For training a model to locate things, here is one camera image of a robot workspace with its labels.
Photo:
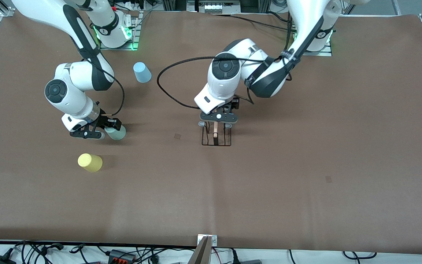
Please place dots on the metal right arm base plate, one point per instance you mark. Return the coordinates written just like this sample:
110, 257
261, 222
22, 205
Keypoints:
135, 36

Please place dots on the black power adapter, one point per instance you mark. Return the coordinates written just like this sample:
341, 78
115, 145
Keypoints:
0, 260

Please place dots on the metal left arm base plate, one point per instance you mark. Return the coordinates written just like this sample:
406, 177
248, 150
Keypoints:
321, 53

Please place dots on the tan wedge-shaped beam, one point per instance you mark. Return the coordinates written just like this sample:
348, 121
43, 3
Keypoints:
200, 255

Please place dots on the black orange connector block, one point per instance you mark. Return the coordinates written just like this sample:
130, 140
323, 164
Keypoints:
122, 256

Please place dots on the small brown tape patch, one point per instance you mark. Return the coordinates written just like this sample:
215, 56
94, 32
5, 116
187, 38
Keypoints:
328, 179
178, 136

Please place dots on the black plug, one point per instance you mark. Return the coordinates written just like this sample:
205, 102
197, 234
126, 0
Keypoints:
234, 257

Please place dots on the yellow plastic cup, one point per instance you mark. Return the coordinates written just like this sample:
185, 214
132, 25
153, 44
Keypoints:
91, 163

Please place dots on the pale green plastic cup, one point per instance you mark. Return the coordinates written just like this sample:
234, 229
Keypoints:
117, 135

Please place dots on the white socket strip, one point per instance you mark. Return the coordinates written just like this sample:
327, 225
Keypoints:
213, 6

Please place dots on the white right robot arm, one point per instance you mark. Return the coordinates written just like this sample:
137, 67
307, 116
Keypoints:
71, 84

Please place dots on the light blue plastic cup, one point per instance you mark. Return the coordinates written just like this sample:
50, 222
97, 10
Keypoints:
142, 72

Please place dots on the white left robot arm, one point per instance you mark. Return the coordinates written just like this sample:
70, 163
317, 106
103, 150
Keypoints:
266, 77

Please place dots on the brown table cover mat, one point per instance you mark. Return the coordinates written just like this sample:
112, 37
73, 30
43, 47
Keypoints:
306, 205

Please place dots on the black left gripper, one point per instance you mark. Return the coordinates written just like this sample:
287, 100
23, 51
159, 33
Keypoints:
234, 103

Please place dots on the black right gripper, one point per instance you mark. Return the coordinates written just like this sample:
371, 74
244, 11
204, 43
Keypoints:
104, 117

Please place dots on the small metal bracket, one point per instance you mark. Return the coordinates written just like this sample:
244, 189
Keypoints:
214, 240

